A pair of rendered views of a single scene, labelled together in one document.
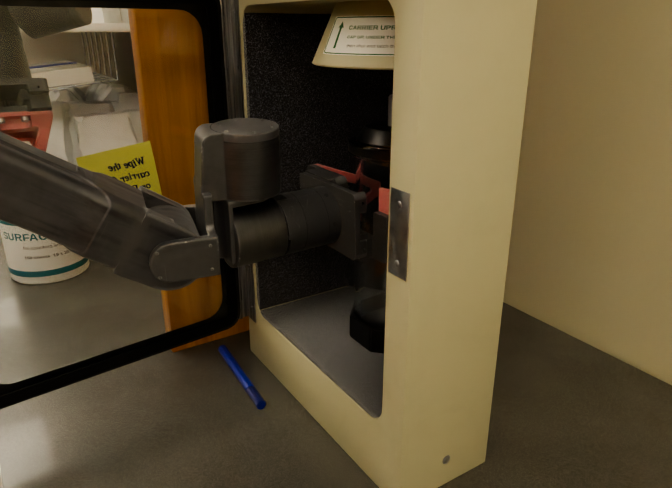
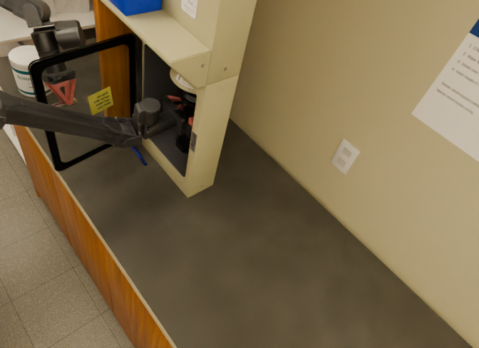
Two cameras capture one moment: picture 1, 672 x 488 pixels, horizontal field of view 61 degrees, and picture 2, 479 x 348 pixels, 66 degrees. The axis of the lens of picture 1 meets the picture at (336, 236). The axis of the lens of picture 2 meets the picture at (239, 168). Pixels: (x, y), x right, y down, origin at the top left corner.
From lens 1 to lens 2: 71 cm
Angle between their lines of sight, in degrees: 32
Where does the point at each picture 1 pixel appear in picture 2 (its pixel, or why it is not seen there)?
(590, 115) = (267, 68)
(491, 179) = (219, 127)
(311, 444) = (162, 178)
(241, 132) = (150, 110)
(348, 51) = (182, 84)
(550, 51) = (259, 38)
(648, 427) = (261, 175)
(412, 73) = (199, 112)
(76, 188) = (105, 129)
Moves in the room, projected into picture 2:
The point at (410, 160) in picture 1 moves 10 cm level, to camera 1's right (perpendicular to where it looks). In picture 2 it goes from (197, 129) to (232, 130)
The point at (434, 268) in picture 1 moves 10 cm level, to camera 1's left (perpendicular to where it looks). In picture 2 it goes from (202, 148) to (167, 147)
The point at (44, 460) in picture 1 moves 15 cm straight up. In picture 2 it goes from (80, 182) to (74, 151)
